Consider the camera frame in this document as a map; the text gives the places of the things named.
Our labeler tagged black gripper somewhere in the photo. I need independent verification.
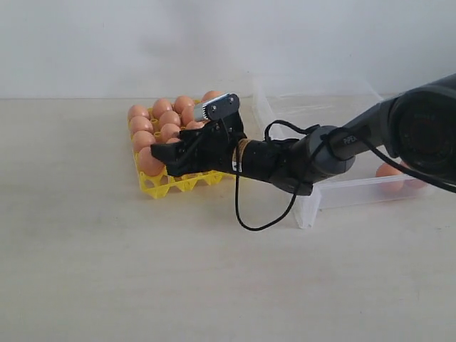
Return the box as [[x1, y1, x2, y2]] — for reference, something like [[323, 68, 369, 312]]
[[151, 111, 246, 177]]

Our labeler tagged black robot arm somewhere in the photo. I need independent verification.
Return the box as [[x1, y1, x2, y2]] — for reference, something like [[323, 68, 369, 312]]
[[151, 75, 455, 196]]

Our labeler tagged yellow plastic egg tray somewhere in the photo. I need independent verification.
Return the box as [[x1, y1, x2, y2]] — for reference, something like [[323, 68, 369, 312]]
[[133, 107, 228, 199]]

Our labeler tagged clear plastic box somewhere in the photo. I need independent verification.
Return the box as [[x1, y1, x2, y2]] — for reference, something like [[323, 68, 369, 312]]
[[252, 78, 436, 228]]

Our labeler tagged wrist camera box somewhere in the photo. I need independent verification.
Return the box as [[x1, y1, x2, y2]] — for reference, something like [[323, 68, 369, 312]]
[[193, 93, 240, 122]]

